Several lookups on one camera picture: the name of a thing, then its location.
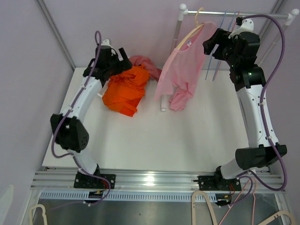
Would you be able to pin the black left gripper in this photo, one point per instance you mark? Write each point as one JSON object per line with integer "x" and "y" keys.
{"x": 124, "y": 65}

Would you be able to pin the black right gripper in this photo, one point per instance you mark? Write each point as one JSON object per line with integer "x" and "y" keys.
{"x": 220, "y": 36}

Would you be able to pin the blue wire hanger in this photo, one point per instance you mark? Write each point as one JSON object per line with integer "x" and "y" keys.
{"x": 220, "y": 62}
{"x": 220, "y": 25}

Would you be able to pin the orange t shirt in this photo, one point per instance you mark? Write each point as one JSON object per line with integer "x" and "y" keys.
{"x": 117, "y": 103}
{"x": 127, "y": 86}

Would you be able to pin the dusty rose t shirt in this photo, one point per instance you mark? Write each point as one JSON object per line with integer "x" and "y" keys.
{"x": 154, "y": 71}

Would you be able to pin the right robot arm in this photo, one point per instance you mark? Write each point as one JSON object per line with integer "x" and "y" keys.
{"x": 250, "y": 85}

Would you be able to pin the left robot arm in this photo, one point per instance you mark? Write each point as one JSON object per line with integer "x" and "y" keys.
{"x": 70, "y": 137}

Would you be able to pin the beige wooden hanger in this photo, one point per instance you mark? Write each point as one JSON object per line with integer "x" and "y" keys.
{"x": 198, "y": 27}

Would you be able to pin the light pink t shirt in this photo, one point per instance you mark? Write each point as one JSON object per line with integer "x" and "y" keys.
{"x": 181, "y": 72}

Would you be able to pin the beige hanger on floor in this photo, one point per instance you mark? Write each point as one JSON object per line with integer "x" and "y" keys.
{"x": 198, "y": 212}

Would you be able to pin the beige hanger at right floor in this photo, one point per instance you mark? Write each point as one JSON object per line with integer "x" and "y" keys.
{"x": 279, "y": 214}

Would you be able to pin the white plastic laundry basket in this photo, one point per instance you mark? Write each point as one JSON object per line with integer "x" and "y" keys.
{"x": 103, "y": 90}

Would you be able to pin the metal clothes rack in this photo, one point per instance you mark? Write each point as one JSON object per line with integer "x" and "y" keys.
{"x": 289, "y": 18}

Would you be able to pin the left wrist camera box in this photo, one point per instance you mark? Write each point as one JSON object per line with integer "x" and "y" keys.
{"x": 106, "y": 43}

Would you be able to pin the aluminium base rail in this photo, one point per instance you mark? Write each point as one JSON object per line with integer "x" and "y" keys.
{"x": 126, "y": 180}

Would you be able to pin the white slotted cable duct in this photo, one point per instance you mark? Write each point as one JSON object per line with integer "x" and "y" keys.
{"x": 116, "y": 196}

